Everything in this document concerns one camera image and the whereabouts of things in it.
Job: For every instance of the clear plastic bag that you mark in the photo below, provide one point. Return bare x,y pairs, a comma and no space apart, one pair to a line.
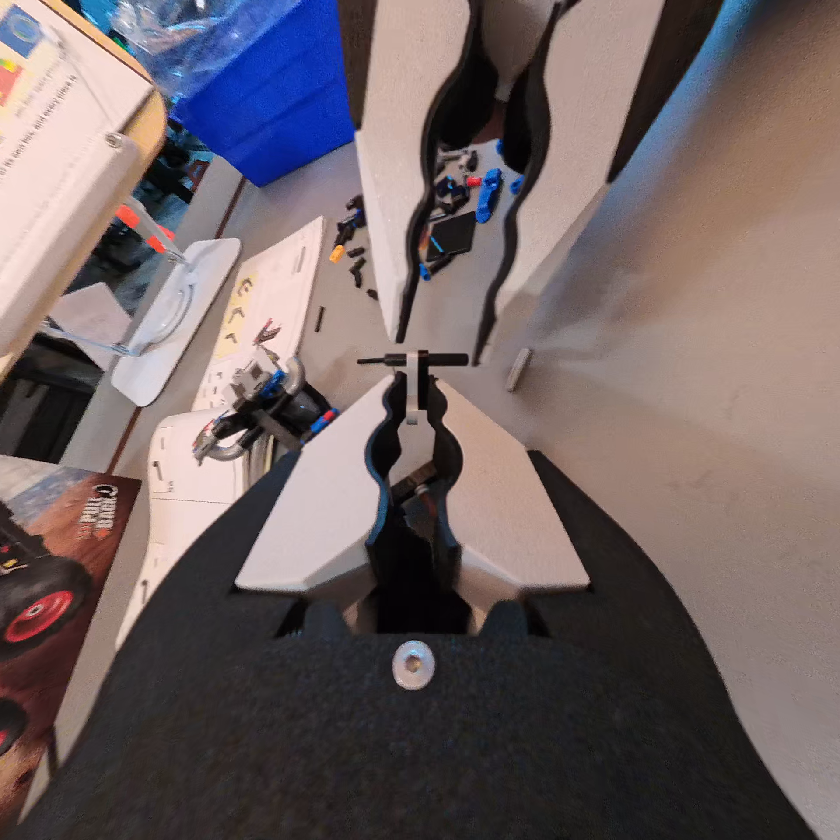
197,39

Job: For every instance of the thin black toy axle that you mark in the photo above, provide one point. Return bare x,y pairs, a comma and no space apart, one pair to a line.
446,359

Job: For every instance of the light grey toy axle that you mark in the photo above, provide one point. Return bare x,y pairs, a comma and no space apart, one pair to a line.
520,369

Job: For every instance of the blue plastic bin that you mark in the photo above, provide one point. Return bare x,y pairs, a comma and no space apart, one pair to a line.
282,111

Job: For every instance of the building instruction booklet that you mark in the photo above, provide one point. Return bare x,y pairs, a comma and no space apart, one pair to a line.
282,282

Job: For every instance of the dark grey toy panel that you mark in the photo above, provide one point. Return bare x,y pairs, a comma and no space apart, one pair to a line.
453,236

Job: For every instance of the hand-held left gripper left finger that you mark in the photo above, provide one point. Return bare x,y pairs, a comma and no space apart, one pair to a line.
315,525

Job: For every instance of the monster truck toy set box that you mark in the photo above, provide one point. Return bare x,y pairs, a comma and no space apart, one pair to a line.
59,558

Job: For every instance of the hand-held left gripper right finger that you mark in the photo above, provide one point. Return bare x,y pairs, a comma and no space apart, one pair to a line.
518,525

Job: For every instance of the pile of small toy pins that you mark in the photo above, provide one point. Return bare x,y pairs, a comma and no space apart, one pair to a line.
489,193

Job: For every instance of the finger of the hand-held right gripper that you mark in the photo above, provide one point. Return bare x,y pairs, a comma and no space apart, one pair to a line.
394,131
584,131

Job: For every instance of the toy chassis with grey motor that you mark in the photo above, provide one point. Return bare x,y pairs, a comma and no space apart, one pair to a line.
262,400

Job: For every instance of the light grey L-shaped toy beam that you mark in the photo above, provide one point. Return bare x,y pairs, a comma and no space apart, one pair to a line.
415,387

